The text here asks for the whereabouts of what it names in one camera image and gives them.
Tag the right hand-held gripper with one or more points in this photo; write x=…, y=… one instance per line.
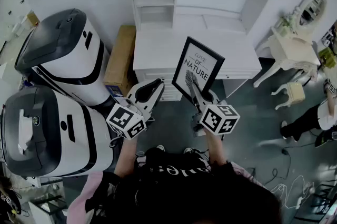
x=219, y=119

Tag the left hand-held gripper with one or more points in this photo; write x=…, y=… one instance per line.
x=126, y=121

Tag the black framed nature print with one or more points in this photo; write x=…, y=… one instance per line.
x=197, y=60

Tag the person's right forearm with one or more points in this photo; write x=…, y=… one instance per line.
x=216, y=149

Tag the person's left forearm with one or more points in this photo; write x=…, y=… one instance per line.
x=126, y=157

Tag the white desk with hutch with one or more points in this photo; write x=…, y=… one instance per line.
x=158, y=52

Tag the long cardboard box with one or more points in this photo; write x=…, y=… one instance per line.
x=119, y=60

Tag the person's sneaker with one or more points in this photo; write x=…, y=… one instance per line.
x=187, y=150
x=161, y=148

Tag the white and grey robot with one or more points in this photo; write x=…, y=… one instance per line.
x=79, y=144
x=71, y=52

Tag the black and pink shirt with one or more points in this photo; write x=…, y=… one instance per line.
x=171, y=183

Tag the cream cushioned stool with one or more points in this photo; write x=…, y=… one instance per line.
x=296, y=92

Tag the cream dressing table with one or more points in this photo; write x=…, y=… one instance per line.
x=292, y=46

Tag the small pale flower pot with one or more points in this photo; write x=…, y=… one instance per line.
x=287, y=22

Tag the yellow-green box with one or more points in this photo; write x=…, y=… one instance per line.
x=326, y=56

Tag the black green device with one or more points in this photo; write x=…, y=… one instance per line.
x=325, y=138

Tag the oval white-framed mirror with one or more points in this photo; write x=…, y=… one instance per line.
x=312, y=7

